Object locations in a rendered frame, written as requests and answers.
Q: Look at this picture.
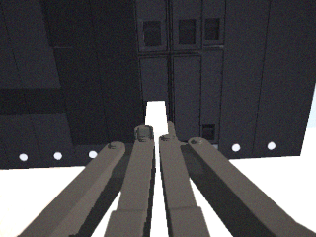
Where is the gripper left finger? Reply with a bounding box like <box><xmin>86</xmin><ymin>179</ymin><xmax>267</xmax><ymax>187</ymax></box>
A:
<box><xmin>16</xmin><ymin>101</ymin><xmax>158</xmax><ymax>237</ymax></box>

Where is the black open-frame rack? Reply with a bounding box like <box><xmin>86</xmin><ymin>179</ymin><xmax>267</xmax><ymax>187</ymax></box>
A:
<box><xmin>0</xmin><ymin>0</ymin><xmax>316</xmax><ymax>170</ymax></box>

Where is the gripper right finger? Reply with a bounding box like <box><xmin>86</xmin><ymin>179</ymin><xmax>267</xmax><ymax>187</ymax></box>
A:
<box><xmin>156</xmin><ymin>101</ymin><xmax>316</xmax><ymax>237</ymax></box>

